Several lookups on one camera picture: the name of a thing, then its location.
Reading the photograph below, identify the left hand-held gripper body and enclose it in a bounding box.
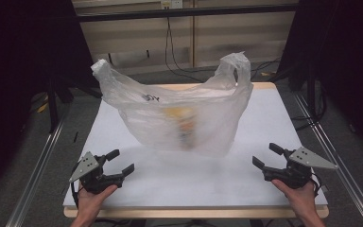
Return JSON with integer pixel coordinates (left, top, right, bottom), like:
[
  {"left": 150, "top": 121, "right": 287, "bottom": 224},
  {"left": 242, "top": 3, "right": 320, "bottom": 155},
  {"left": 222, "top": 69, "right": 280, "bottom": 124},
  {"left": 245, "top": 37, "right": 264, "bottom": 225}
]
[{"left": 68, "top": 151, "right": 124, "bottom": 195}]

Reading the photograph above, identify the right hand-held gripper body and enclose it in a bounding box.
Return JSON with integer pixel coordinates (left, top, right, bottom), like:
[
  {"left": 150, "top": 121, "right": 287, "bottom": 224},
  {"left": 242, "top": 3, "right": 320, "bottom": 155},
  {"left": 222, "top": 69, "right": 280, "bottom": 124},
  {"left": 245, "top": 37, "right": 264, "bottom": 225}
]
[{"left": 277, "top": 146, "right": 339, "bottom": 190}]

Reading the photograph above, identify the translucent white plastic bag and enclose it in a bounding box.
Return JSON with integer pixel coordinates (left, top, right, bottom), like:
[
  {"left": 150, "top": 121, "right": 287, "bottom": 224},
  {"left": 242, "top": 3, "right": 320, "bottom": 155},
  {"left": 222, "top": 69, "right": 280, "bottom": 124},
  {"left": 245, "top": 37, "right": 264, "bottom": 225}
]
[{"left": 90, "top": 51, "right": 254, "bottom": 158}]

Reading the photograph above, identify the person's right hand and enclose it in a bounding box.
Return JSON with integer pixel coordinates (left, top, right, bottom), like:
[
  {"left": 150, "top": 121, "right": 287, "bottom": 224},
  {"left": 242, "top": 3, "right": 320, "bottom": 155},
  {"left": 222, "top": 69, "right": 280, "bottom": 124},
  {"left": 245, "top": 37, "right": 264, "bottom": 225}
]
[{"left": 270, "top": 179, "right": 318, "bottom": 219}]

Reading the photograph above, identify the person's left hand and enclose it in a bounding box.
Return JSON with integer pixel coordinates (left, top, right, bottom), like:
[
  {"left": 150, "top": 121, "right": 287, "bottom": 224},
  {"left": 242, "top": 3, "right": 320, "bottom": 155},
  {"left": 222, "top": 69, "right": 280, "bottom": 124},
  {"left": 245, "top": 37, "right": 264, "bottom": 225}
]
[{"left": 75, "top": 183, "right": 119, "bottom": 221}]

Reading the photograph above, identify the black metal stand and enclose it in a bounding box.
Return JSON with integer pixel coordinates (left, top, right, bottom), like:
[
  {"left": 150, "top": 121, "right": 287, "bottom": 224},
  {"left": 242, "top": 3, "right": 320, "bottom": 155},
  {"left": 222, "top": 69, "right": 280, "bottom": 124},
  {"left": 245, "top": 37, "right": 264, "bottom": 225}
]
[
  {"left": 305, "top": 61, "right": 319, "bottom": 122},
  {"left": 45, "top": 77, "right": 75, "bottom": 134}
]

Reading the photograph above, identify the yellow orange packet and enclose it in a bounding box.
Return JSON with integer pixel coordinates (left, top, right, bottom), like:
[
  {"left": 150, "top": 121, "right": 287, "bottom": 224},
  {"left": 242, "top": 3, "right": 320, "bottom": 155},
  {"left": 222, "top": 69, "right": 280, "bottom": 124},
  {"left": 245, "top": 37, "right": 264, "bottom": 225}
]
[{"left": 164, "top": 107, "right": 200, "bottom": 149}]

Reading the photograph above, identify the black curtain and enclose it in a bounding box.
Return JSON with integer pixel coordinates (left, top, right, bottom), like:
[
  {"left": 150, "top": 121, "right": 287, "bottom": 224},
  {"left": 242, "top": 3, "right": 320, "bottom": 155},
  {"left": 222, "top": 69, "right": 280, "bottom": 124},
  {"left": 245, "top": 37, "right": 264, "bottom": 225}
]
[
  {"left": 0, "top": 0, "right": 103, "bottom": 202},
  {"left": 277, "top": 0, "right": 363, "bottom": 152}
]

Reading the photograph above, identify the black horizontal bar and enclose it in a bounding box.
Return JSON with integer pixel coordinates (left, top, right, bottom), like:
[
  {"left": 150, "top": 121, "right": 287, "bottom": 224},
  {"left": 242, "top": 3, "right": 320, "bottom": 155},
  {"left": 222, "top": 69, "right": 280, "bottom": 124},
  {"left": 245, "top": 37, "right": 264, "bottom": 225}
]
[{"left": 75, "top": 3, "right": 300, "bottom": 23}]

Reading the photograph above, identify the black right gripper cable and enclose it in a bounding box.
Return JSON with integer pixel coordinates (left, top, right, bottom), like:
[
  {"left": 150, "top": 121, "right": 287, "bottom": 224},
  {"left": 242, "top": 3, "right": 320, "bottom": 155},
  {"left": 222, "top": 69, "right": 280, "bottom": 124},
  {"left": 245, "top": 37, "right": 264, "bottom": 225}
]
[{"left": 309, "top": 172, "right": 329, "bottom": 199}]

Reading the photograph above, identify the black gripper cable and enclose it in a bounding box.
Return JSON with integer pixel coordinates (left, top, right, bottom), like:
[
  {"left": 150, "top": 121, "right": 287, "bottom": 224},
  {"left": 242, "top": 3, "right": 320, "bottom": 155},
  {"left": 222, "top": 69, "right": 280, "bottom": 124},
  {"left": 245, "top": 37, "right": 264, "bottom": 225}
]
[
  {"left": 309, "top": 172, "right": 329, "bottom": 199},
  {"left": 70, "top": 182, "right": 84, "bottom": 208}
]

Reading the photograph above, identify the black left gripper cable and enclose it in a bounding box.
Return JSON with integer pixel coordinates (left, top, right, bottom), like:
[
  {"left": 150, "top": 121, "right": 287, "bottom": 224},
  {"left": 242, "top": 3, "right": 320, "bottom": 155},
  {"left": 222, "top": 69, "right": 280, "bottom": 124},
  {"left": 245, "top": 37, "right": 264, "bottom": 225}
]
[{"left": 70, "top": 182, "right": 84, "bottom": 208}]

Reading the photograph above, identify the metal floor rail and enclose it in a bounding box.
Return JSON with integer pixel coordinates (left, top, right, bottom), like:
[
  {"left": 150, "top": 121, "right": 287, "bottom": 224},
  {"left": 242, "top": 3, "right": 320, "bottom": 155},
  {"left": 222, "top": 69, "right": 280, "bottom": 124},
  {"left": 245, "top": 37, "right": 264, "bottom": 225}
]
[
  {"left": 5, "top": 117, "right": 66, "bottom": 227},
  {"left": 292, "top": 92, "right": 363, "bottom": 227}
]

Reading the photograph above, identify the black floor cable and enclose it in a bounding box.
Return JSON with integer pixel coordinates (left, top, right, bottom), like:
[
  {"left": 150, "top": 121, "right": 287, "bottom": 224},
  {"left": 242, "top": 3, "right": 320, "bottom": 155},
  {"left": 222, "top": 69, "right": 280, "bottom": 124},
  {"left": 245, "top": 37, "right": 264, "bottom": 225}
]
[
  {"left": 251, "top": 56, "right": 282, "bottom": 81},
  {"left": 290, "top": 89, "right": 328, "bottom": 132}
]

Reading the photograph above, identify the black hanging cable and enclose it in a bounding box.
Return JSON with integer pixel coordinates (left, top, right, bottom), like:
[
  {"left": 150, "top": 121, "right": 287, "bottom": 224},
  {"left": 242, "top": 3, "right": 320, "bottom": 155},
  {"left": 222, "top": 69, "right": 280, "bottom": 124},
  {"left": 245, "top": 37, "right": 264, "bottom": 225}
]
[{"left": 164, "top": 15, "right": 204, "bottom": 83}]

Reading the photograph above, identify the white wall socket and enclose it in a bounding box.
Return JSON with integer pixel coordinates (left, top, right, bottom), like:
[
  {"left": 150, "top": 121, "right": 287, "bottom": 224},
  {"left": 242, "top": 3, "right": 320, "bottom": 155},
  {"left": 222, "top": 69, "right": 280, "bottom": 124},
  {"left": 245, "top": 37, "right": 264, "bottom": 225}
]
[{"left": 160, "top": 0, "right": 183, "bottom": 9}]

